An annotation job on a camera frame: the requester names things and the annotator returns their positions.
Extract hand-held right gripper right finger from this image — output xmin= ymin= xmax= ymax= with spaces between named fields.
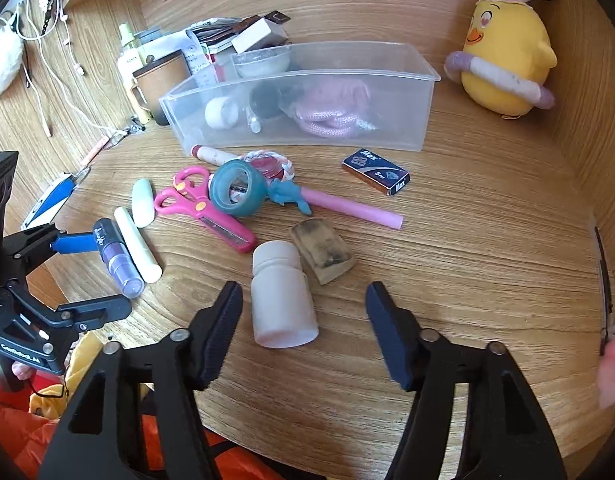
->
xmin=365 ymin=281 xmax=568 ymax=480

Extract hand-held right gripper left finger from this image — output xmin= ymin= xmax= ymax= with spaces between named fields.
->
xmin=37 ymin=280 xmax=245 ymax=480

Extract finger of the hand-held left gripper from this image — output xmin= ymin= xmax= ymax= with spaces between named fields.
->
xmin=2 ymin=222 xmax=108 ymax=288
xmin=7 ymin=285 xmax=134 ymax=332

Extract purple spray bottle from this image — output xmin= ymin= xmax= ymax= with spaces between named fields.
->
xmin=92 ymin=217 xmax=146 ymax=300

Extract white stick tube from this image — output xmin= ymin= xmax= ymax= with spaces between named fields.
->
xmin=113 ymin=206 xmax=163 ymax=284

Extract white oval eraser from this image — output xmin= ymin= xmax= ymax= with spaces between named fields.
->
xmin=131 ymin=178 xmax=155 ymax=229

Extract white plastic bottle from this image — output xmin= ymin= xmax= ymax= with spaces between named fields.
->
xmin=250 ymin=240 xmax=320 ymax=350

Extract beige eraser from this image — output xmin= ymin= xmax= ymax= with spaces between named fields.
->
xmin=289 ymin=218 xmax=357 ymax=286

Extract pink scissors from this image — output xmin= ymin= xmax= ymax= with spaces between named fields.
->
xmin=153 ymin=165 xmax=258 ymax=254

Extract pink pen with blue dolphin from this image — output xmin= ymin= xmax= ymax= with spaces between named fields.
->
xmin=266 ymin=179 xmax=405 ymax=231

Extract light blue tube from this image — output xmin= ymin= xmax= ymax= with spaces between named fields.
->
xmin=208 ymin=158 xmax=269 ymax=219

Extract red white lip balm tube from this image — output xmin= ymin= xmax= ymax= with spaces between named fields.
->
xmin=189 ymin=143 xmax=244 ymax=167

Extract blue staple box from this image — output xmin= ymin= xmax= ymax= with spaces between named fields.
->
xmin=341 ymin=148 xmax=413 ymax=197

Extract red round container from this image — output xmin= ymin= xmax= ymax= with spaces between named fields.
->
xmin=247 ymin=157 xmax=284 ymax=181

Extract pink white braided bracelet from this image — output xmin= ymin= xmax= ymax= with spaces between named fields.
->
xmin=236 ymin=148 xmax=294 ymax=184

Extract clear plastic storage box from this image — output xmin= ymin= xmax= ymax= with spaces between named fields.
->
xmin=158 ymin=41 xmax=441 ymax=153

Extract yellow cloth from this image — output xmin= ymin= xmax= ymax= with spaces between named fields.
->
xmin=29 ymin=332 xmax=104 ymax=417

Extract white fluffy pouch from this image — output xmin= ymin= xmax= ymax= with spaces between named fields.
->
xmin=0 ymin=22 xmax=26 ymax=100

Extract orange jacket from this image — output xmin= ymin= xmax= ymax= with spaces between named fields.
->
xmin=0 ymin=374 xmax=268 ymax=480

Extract white lotion bottle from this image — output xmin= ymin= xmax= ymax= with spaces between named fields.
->
xmin=116 ymin=40 xmax=164 ymax=86

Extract brown mug with lid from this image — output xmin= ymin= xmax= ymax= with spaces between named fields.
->
xmin=129 ymin=49 xmax=191 ymax=127

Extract white tape roll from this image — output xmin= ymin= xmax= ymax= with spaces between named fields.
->
xmin=204 ymin=95 xmax=240 ymax=130

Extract yellow green spray bottle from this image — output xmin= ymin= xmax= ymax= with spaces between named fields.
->
xmin=118 ymin=22 xmax=141 ymax=62

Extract black strip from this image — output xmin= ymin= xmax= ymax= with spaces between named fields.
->
xmin=594 ymin=226 xmax=614 ymax=357

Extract black dropper bottle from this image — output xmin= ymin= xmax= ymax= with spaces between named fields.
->
xmin=246 ymin=82 xmax=289 ymax=134

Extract stack of papers and books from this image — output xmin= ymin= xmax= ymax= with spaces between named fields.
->
xmin=185 ymin=10 xmax=291 ymax=56

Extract white bowl of small items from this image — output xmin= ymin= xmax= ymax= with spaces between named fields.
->
xmin=230 ymin=45 xmax=292 ymax=80

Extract white card box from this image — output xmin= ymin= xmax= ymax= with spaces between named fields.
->
xmin=230 ymin=17 xmax=291 ymax=54

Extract yellow chick plush toy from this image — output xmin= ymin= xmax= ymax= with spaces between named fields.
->
xmin=444 ymin=0 xmax=559 ymax=121

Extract thin wire ring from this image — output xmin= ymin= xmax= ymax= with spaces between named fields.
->
xmin=104 ymin=125 xmax=130 ymax=149
xmin=62 ymin=164 xmax=91 ymax=191

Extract white earphone cable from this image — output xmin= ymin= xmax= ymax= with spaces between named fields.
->
xmin=0 ymin=0 xmax=114 ymax=137

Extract black beaded strap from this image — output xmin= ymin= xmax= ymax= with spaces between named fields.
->
xmin=29 ymin=0 xmax=56 ymax=37

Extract pink rope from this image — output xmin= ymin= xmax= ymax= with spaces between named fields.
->
xmin=286 ymin=79 xmax=374 ymax=139

